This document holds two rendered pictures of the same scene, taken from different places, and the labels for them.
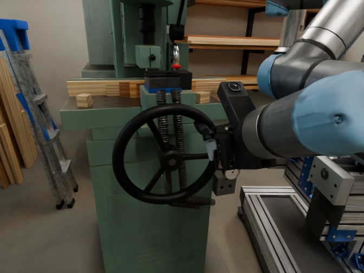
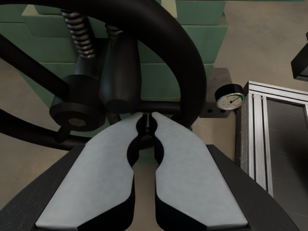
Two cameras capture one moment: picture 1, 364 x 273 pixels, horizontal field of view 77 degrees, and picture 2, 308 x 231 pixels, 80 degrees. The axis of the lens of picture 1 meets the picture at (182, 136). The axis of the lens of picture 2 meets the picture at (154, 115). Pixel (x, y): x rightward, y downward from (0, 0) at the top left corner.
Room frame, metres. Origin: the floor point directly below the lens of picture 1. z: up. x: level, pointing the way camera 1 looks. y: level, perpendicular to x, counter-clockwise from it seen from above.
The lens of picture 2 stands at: (0.43, -0.09, 0.99)
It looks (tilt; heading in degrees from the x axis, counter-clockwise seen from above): 59 degrees down; 15
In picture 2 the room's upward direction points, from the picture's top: 2 degrees clockwise
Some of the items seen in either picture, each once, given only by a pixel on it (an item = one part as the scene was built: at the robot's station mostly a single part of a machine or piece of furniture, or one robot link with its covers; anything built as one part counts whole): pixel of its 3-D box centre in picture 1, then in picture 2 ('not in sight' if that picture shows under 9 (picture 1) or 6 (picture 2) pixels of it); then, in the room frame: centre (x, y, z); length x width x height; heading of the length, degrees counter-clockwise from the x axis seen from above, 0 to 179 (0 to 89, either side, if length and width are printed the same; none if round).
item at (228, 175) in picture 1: (229, 171); (228, 98); (0.73, -0.18, 0.65); 0.06 x 0.04 x 0.08; 107
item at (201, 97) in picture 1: (201, 97); not in sight; (0.77, -0.06, 0.92); 0.04 x 0.04 x 0.03; 38
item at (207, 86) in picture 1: (179, 88); not in sight; (0.89, 0.02, 0.92); 0.54 x 0.02 x 0.04; 107
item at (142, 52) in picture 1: (147, 58); not in sight; (0.87, 0.13, 1.03); 0.14 x 0.07 x 0.09; 17
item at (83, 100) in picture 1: (84, 100); not in sight; (0.67, 0.30, 0.92); 0.03 x 0.03 x 0.03; 85
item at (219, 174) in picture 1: (220, 177); (214, 93); (0.79, -0.16, 0.58); 0.12 x 0.08 x 0.08; 17
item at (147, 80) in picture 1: (168, 79); not in sight; (0.67, 0.04, 0.99); 0.13 x 0.11 x 0.06; 107
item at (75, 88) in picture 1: (154, 86); not in sight; (0.88, 0.11, 0.92); 0.60 x 0.02 x 0.05; 107
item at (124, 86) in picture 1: (150, 89); not in sight; (0.83, 0.12, 0.92); 0.22 x 0.02 x 0.05; 107
